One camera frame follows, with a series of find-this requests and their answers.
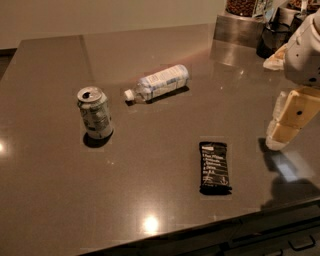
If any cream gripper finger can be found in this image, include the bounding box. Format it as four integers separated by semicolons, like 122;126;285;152
266;87;320;151
273;91;288;120

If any silver 7up soda can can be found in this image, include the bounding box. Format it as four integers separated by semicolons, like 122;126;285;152
77;86;113;140

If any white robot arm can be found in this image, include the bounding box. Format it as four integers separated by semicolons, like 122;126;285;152
266;10;320;151

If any black rxbar chocolate wrapper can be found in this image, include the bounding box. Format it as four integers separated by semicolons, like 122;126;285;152
199;141;232;195

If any white crumpled napkin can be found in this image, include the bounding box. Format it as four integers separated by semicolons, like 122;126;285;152
263;44;287;71

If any black mesh cup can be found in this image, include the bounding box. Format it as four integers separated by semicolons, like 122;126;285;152
256;22;291;59

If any steel snack dispenser base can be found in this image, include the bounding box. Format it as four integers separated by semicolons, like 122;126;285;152
213;13;264;48

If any snack jar with nuts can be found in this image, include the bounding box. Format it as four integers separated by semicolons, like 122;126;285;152
226;0;256;17

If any clear plastic water bottle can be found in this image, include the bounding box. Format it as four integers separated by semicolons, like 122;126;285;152
124;64;189;102

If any dark drawer handle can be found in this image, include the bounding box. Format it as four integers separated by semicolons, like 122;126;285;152
288;235;316;252

